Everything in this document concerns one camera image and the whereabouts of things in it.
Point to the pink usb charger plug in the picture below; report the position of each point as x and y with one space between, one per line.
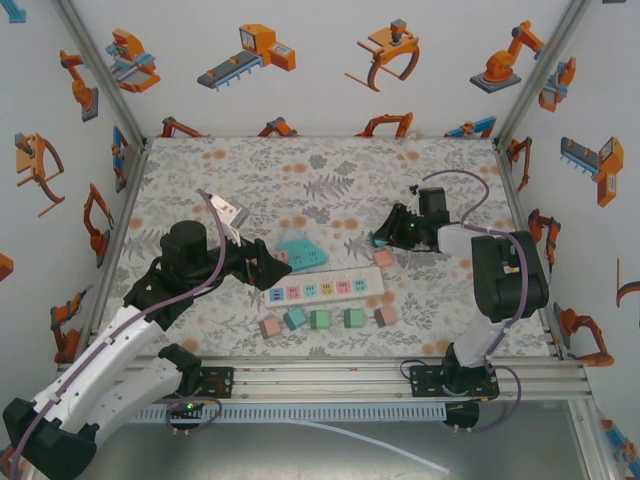
383 259
270 328
385 317

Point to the teal triangular power strip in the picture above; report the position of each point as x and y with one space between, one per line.
305 247

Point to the long white power strip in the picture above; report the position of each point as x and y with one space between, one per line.
345 276

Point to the green usb charger plug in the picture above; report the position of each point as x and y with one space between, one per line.
354 318
320 320

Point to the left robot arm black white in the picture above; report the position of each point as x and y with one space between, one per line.
100 360

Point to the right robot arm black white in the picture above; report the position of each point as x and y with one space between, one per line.
505 280

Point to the floral patterned table mat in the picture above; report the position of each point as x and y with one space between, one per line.
325 210

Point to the small circuit board green light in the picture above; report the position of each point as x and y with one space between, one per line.
189 406

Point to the thin white tube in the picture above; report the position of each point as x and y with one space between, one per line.
400 450

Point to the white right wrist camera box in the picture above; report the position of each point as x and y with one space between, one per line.
413 197

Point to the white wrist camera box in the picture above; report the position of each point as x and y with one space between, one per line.
413 197
227 215

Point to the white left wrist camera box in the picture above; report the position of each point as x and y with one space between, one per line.
227 215

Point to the aluminium table side rail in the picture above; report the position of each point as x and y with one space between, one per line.
120 220
506 175

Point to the aluminium frame base rails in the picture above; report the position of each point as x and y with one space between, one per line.
325 382

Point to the aluminium frame post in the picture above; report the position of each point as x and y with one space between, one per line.
102 75
537 75

